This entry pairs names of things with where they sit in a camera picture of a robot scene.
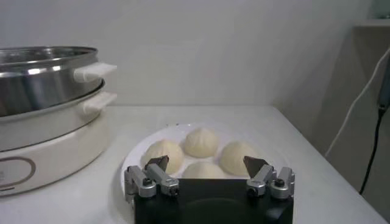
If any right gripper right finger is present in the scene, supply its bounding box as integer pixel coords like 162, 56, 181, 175
243, 155, 296, 200

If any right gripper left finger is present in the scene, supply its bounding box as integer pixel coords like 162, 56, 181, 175
123, 155, 180, 204

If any white steamed baozi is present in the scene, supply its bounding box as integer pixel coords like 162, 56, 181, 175
141, 139, 185, 176
182, 161, 228, 180
183, 127, 220, 159
219, 141, 260, 177

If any white round plate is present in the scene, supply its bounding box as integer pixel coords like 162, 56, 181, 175
121, 122, 288, 195

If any white electric cooker base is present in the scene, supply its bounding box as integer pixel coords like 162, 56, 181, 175
0, 91, 118, 197

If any black power adapter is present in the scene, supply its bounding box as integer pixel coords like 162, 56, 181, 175
377, 57, 390, 110

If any black wall cable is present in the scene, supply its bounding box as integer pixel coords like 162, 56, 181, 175
359, 106, 388, 195

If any white wall cable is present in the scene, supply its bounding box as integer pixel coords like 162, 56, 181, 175
324, 47, 390, 158

